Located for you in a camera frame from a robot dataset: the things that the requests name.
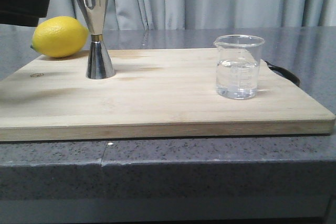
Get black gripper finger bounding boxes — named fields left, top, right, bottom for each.
left=0, top=0, right=50, bottom=27

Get steel double jigger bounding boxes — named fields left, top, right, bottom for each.
left=77, top=0, right=115, bottom=80

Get clear glass beaker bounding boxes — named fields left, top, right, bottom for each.
left=214, top=34, right=265, bottom=100

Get yellow lemon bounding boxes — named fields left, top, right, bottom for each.
left=31, top=16, right=89, bottom=58

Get wooden cutting board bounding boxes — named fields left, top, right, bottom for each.
left=1, top=48, right=335, bottom=141

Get black cutting board handle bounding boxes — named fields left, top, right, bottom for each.
left=265, top=61, right=300, bottom=87

